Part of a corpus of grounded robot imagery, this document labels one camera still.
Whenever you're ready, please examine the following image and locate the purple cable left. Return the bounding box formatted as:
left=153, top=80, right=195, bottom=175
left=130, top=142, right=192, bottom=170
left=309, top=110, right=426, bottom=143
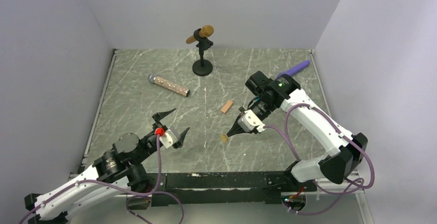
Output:
left=19, top=135, right=185, bottom=224

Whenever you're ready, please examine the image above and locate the wooden block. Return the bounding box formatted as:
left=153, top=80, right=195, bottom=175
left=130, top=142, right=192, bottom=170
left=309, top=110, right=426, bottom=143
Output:
left=221, top=100, right=233, bottom=114

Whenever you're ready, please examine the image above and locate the gold microphone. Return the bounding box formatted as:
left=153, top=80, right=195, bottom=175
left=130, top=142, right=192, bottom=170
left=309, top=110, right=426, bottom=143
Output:
left=186, top=25, right=214, bottom=44

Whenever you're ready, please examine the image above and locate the glitter microphone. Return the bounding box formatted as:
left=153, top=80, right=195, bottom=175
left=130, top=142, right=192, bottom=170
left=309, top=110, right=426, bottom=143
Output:
left=148, top=74, right=190, bottom=97

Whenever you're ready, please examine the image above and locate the yellow tag key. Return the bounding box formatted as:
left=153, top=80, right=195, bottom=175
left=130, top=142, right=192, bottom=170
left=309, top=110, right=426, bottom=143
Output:
left=221, top=134, right=229, bottom=143

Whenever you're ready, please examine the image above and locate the purple microphone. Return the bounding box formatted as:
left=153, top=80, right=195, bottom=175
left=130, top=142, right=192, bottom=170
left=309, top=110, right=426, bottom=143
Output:
left=276, top=60, right=311, bottom=79

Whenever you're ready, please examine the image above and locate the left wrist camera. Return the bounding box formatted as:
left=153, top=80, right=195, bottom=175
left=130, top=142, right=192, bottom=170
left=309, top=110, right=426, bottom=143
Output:
left=155, top=128, right=180, bottom=149

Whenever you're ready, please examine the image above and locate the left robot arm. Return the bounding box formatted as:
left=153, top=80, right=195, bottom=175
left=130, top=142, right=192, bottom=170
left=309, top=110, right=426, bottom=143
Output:
left=19, top=110, right=189, bottom=223

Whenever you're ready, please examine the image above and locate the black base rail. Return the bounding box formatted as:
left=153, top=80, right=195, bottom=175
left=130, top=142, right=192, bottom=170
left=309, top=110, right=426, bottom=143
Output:
left=127, top=171, right=316, bottom=204

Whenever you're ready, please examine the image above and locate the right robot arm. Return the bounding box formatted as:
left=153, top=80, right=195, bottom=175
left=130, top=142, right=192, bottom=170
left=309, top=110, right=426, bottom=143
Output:
left=226, top=71, right=368, bottom=191

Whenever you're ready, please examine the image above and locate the black microphone stand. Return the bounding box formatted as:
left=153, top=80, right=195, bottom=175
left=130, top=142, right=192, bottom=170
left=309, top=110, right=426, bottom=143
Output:
left=192, top=38, right=213, bottom=76

